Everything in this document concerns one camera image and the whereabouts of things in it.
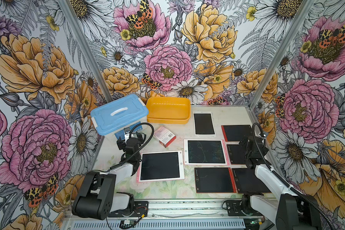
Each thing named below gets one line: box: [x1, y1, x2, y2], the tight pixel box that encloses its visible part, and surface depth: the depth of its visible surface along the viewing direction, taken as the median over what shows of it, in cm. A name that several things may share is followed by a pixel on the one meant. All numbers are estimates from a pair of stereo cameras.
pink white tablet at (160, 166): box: [136, 150, 185, 183], surface depth 93 cm
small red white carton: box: [153, 125, 177, 149], surface depth 101 cm
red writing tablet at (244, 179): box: [228, 167, 272, 194], surface depth 83 cm
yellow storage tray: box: [146, 96, 192, 125], surface depth 122 cm
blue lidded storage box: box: [90, 93, 150, 142], surface depth 95 cm
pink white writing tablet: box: [183, 138, 230, 166], surface depth 97 cm
